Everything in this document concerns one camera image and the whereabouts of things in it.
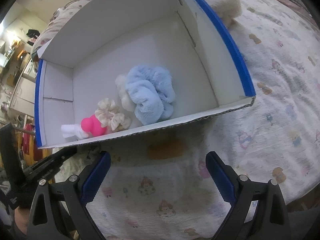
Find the floral beige duvet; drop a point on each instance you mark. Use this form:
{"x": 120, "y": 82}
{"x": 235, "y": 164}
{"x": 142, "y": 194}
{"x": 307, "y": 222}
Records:
{"x": 53, "y": 27}

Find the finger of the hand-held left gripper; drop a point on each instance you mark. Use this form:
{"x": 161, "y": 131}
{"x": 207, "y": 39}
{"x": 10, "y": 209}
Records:
{"x": 47, "y": 166}

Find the dark hanging clothes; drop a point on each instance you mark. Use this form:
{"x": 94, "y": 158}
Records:
{"x": 33, "y": 33}

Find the red container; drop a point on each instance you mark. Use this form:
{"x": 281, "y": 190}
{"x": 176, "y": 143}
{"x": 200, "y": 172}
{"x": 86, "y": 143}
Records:
{"x": 28, "y": 140}

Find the pink and white plush toy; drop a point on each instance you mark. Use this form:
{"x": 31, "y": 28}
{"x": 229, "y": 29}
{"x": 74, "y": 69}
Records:
{"x": 87, "y": 128}

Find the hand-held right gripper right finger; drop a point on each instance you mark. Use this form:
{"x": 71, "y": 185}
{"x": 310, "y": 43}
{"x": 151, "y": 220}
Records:
{"x": 221, "y": 177}

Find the blue fluffy scrunchie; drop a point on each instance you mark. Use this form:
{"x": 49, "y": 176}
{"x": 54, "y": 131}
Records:
{"x": 151, "y": 93}

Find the blue cardboard box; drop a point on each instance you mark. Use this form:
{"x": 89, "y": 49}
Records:
{"x": 140, "y": 67}

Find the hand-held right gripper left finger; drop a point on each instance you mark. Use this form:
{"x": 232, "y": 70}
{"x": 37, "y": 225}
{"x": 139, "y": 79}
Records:
{"x": 96, "y": 177}

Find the cream fluffy plush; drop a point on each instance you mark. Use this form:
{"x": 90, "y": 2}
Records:
{"x": 228, "y": 7}

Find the white fluffy scrunchie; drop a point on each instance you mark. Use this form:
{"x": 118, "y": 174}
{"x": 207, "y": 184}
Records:
{"x": 123, "y": 95}

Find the white washing machine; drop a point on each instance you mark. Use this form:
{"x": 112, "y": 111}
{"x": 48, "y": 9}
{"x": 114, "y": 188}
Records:
{"x": 30, "y": 70}

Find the person's grey pants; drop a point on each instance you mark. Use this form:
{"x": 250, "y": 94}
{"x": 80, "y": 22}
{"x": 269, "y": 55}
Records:
{"x": 303, "y": 222}

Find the white base cabinet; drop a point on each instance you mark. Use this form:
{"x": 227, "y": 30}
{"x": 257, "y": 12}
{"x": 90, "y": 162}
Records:
{"x": 22, "y": 95}

